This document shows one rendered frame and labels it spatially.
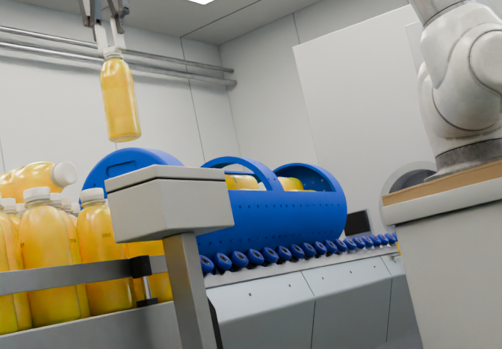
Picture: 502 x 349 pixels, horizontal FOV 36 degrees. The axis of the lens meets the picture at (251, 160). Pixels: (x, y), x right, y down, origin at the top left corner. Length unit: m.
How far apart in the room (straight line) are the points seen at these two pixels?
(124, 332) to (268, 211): 0.75
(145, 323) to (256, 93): 6.64
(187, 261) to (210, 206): 0.10
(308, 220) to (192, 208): 0.90
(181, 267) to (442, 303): 0.58
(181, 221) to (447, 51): 0.60
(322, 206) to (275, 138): 5.51
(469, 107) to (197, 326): 0.64
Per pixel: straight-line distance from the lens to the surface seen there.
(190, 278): 1.22
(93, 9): 1.77
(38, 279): 1.12
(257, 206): 1.83
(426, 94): 1.66
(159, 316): 1.28
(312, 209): 2.10
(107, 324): 1.18
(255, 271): 1.81
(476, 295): 1.57
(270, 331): 1.80
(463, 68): 1.43
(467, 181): 1.56
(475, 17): 1.49
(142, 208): 1.17
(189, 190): 1.22
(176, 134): 7.18
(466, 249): 1.56
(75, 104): 6.38
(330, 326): 2.12
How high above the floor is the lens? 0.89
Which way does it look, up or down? 9 degrees up
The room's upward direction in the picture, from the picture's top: 12 degrees counter-clockwise
